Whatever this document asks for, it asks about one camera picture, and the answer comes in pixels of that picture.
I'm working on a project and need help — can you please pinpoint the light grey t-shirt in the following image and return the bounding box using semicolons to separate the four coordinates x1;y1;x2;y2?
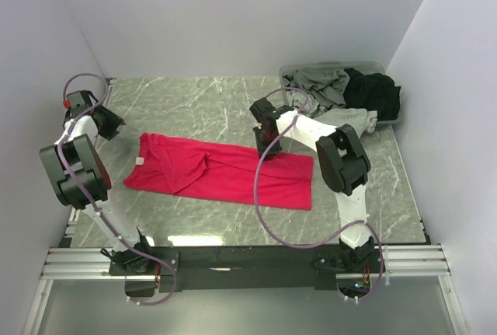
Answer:
314;108;378;137

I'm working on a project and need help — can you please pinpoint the black t-shirt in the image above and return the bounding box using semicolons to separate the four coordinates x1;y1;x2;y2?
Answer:
343;68;401;121

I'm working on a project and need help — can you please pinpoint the grey plastic bin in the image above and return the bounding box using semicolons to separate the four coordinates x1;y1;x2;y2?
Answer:
279;61;401;125

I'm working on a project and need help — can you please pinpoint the aluminium rail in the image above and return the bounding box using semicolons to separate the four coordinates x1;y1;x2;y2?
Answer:
40;245;450;281

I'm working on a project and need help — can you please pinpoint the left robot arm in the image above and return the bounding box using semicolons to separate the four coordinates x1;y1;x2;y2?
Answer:
39;90;155;275

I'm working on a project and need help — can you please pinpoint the red t-shirt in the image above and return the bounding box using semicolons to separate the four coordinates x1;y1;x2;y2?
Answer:
123;133;313;211

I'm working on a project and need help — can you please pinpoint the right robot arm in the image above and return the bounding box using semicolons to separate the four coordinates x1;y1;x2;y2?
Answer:
249;98;379;272

